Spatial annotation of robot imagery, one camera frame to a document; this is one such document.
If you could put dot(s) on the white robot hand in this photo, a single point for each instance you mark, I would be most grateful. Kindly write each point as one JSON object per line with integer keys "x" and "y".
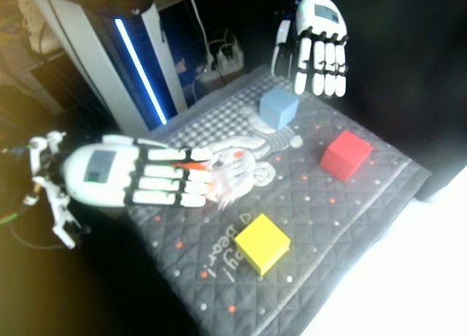
{"x": 321, "y": 25}
{"x": 98, "y": 168}

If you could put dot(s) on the blue cube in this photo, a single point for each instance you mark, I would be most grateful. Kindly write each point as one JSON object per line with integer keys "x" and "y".
{"x": 277, "y": 107}

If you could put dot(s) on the orange foam cube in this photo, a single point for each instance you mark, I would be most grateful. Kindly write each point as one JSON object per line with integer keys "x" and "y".
{"x": 193, "y": 166}

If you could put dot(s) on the red foam cube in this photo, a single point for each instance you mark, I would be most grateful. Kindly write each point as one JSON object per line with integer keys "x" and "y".
{"x": 344, "y": 155}

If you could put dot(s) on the yellow cube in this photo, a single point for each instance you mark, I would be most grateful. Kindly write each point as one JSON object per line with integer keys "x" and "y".
{"x": 262, "y": 243}

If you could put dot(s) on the white power strip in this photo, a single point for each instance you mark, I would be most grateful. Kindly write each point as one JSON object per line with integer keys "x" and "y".
{"x": 226, "y": 60}

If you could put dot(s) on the white cabinet with blue light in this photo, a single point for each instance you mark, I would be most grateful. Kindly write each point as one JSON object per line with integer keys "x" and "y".
{"x": 91, "y": 58}

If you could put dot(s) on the grey quilt with bear print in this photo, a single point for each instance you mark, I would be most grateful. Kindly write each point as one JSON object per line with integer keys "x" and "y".
{"x": 328, "y": 212}

